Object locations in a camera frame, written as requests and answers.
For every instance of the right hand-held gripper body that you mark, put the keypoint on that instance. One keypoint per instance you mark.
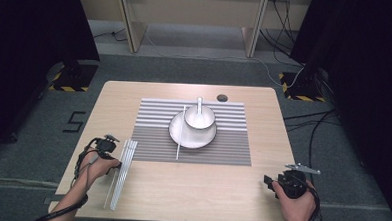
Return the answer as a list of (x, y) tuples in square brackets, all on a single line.
[(292, 184)]

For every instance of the long white chopstick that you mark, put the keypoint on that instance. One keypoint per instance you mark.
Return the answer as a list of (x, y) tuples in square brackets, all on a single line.
[(181, 133), (109, 193)]

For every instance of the hazard striped stand base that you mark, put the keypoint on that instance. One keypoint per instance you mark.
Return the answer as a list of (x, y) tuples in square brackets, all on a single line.
[(73, 81), (301, 91)]

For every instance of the white plate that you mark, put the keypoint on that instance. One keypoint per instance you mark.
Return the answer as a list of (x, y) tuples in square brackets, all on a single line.
[(191, 140)]

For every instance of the person's left hand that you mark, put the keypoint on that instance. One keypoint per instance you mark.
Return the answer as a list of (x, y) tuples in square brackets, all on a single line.
[(98, 168)]

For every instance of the grey striped placemat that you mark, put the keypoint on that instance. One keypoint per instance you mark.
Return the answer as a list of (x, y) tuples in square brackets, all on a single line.
[(155, 145)]

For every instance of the white spoon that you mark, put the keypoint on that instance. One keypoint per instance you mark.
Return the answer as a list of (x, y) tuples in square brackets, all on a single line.
[(199, 107)]

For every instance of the white bowl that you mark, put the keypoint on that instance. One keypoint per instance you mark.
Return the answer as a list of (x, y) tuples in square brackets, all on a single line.
[(200, 119)]

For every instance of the person's right hand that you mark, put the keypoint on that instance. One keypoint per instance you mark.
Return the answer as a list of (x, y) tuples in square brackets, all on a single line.
[(296, 210)]

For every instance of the bundle of white chopsticks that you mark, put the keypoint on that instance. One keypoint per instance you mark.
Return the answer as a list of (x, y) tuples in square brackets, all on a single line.
[(125, 174)]

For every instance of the black curtain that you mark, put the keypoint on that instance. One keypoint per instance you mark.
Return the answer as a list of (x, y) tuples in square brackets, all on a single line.
[(26, 49), (368, 81)]

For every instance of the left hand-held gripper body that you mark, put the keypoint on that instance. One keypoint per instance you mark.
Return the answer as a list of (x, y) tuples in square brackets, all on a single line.
[(106, 146)]

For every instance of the light wooden desk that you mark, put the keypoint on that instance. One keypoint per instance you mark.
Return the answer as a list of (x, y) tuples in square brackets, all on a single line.
[(188, 10)]

